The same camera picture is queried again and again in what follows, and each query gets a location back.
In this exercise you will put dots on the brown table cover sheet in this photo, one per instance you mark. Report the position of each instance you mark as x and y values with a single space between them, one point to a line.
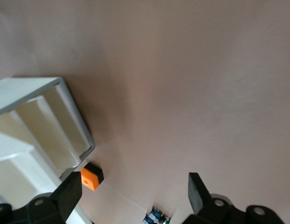
182 93

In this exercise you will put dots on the orange black button box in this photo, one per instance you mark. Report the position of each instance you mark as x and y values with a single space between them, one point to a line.
88 180

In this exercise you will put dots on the green pushbutton switch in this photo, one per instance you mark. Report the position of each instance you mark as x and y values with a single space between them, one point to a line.
157 211

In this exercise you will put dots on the white slotted rack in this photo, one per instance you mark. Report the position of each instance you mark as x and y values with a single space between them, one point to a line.
23 88

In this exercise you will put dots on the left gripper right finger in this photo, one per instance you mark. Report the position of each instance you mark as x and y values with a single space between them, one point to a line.
210 210

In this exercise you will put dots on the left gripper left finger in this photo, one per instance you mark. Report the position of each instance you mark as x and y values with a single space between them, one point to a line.
60 203

